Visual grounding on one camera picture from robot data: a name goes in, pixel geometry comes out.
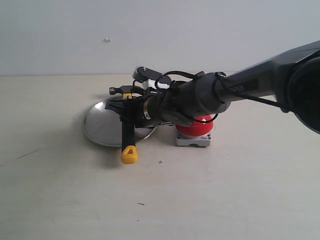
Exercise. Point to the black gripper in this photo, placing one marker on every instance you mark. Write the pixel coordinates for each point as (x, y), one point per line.
(139, 112)

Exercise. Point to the yellow black claw hammer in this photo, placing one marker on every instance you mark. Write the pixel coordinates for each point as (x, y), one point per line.
(129, 153)

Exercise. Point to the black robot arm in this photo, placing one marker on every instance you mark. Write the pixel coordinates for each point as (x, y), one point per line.
(289, 81)

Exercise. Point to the red dome push button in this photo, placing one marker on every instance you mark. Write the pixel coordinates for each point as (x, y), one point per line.
(198, 134)

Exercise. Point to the round metal plate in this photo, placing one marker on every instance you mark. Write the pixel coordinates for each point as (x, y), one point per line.
(104, 127)

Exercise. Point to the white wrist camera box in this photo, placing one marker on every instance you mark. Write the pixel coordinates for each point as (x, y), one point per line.
(147, 77)

